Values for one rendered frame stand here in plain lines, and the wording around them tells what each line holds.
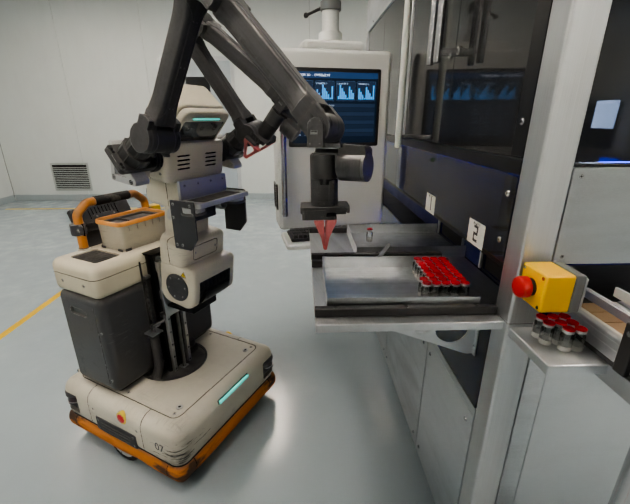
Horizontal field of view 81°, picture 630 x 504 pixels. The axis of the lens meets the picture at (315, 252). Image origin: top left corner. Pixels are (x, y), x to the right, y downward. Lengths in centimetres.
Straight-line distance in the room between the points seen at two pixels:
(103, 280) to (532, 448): 137
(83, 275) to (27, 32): 620
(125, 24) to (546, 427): 667
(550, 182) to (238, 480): 142
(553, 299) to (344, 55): 127
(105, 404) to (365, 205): 135
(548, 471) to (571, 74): 91
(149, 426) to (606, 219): 146
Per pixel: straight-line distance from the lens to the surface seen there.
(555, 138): 79
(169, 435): 150
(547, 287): 76
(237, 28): 90
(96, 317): 153
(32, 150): 758
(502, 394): 99
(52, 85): 729
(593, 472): 129
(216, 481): 168
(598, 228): 89
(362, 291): 93
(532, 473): 121
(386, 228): 141
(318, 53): 168
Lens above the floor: 129
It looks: 20 degrees down
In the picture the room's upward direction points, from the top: straight up
